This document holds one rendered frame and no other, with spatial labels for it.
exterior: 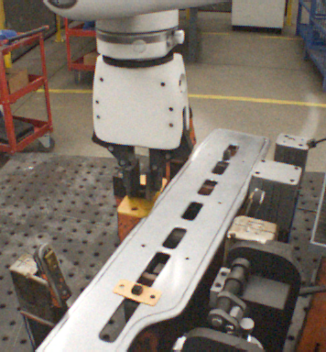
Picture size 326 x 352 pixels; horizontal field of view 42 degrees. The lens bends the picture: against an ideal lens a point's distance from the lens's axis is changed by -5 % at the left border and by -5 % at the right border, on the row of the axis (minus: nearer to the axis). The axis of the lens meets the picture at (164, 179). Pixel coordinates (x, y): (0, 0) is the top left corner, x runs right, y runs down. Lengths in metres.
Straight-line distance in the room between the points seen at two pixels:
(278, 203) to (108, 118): 0.54
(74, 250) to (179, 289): 0.61
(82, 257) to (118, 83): 0.92
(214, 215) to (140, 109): 0.55
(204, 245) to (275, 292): 0.33
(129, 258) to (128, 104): 0.45
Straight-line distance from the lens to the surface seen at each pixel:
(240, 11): 7.11
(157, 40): 0.43
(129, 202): 0.54
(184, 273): 0.83
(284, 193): 0.93
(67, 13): 0.37
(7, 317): 1.21
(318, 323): 0.99
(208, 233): 0.93
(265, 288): 0.60
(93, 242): 1.38
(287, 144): 1.17
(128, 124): 0.48
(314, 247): 0.68
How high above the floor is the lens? 1.58
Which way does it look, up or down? 32 degrees down
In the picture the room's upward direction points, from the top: straight up
